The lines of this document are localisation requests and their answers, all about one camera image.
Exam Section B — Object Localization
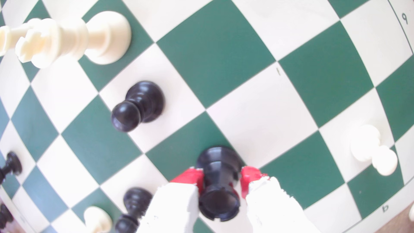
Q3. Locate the black rook chess piece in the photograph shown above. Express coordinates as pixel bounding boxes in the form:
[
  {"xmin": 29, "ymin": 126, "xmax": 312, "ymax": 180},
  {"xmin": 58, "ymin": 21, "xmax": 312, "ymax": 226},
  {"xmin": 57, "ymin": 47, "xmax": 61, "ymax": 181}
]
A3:
[{"xmin": 195, "ymin": 146, "xmax": 243, "ymax": 222}]

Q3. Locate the white queen chess piece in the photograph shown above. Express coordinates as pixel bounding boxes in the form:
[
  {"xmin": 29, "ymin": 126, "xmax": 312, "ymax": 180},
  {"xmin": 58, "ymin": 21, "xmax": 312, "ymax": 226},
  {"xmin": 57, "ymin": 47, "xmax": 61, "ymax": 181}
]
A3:
[{"xmin": 0, "ymin": 11, "xmax": 132, "ymax": 69}]

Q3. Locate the black pawn chess piece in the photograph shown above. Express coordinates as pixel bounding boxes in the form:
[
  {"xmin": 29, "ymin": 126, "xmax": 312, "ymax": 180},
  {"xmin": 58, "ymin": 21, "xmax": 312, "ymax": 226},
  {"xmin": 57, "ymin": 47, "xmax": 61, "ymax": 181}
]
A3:
[
  {"xmin": 0, "ymin": 203, "xmax": 14, "ymax": 230},
  {"xmin": 111, "ymin": 80, "xmax": 165, "ymax": 133},
  {"xmin": 115, "ymin": 187, "xmax": 153, "ymax": 233},
  {"xmin": 0, "ymin": 151, "xmax": 23, "ymax": 185}
]

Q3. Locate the white pawn chess piece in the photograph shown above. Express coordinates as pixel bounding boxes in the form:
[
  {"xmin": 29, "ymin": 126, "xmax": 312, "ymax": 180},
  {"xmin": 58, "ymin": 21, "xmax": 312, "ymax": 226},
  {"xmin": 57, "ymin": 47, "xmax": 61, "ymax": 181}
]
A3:
[
  {"xmin": 83, "ymin": 206, "xmax": 113, "ymax": 233},
  {"xmin": 350, "ymin": 124, "xmax": 398, "ymax": 176}
]

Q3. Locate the green and white chess mat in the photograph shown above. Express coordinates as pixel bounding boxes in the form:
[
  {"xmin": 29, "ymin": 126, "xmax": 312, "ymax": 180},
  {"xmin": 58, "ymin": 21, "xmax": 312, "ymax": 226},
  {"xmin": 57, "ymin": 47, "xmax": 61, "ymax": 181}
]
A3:
[{"xmin": 0, "ymin": 0, "xmax": 414, "ymax": 233}]

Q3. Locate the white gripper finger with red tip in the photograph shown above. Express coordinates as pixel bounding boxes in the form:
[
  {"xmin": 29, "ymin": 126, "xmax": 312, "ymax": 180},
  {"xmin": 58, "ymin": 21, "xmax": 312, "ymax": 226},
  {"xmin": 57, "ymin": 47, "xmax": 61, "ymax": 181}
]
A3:
[
  {"xmin": 240, "ymin": 166, "xmax": 321, "ymax": 233},
  {"xmin": 136, "ymin": 167, "xmax": 205, "ymax": 233}
]

